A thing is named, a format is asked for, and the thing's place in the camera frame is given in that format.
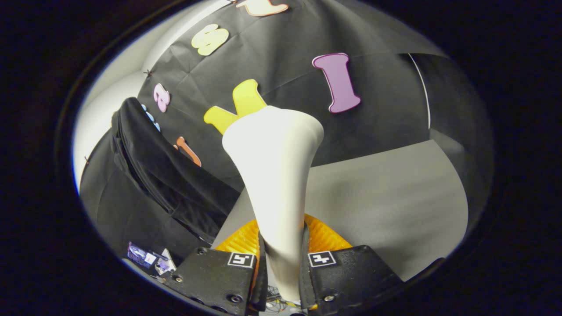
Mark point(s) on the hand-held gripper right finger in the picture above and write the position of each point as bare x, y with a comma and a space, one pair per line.
347, 276

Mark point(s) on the white garment steamer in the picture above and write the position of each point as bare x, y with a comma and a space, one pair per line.
274, 175

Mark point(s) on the black backdrop cloth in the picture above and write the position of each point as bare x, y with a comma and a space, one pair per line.
285, 57

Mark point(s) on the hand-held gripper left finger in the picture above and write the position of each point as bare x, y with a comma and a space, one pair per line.
210, 276

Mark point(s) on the grey cabinet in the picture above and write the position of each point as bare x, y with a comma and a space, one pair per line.
386, 197

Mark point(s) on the black suit jacket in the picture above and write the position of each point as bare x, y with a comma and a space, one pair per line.
167, 171

